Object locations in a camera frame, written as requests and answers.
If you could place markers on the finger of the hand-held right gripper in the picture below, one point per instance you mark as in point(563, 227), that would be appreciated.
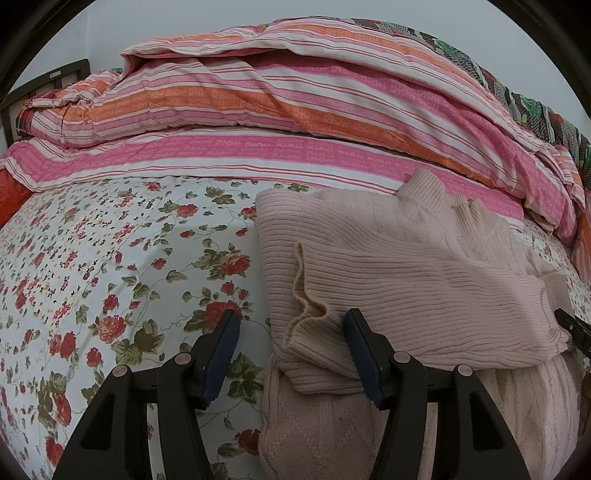
point(575, 333)

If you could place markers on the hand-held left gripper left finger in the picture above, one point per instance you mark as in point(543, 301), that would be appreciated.
point(220, 353)

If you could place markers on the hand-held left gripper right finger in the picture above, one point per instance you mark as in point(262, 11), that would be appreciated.
point(364, 360)

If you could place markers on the pink knitted sweater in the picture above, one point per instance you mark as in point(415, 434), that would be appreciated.
point(406, 277)

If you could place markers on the white floral bedsheet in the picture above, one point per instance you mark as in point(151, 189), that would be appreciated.
point(106, 277)

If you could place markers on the dark patchwork floral blanket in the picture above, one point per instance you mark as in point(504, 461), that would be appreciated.
point(540, 106)

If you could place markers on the pink orange striped quilt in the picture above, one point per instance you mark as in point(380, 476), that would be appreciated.
point(286, 110)

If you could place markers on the orange red pillow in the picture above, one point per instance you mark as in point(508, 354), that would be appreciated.
point(11, 194)

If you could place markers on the dark wooden headboard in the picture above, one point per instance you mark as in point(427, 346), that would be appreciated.
point(27, 92)

